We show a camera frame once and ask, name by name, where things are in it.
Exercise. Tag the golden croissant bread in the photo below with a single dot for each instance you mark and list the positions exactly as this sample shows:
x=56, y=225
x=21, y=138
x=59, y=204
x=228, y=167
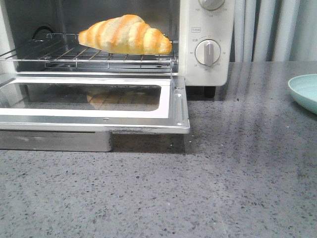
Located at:
x=128, y=34

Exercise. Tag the oven glass door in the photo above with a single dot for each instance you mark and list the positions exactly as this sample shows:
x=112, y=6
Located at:
x=81, y=112

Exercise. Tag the white Toshiba toaster oven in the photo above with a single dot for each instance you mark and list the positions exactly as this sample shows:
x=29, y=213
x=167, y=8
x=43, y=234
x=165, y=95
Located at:
x=38, y=36

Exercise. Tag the lower timer knob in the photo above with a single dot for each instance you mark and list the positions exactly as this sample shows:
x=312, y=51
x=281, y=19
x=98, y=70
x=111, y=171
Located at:
x=207, y=52

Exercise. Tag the upper temperature knob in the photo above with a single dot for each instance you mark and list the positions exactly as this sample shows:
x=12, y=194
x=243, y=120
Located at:
x=211, y=4

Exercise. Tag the white curtain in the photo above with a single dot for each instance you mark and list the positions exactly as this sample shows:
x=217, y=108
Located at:
x=274, y=30

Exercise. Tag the light green plate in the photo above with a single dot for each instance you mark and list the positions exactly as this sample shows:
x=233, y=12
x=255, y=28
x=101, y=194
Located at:
x=303, y=90

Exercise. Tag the wire oven rack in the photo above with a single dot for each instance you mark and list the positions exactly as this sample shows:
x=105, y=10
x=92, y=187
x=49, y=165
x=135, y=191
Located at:
x=62, y=52

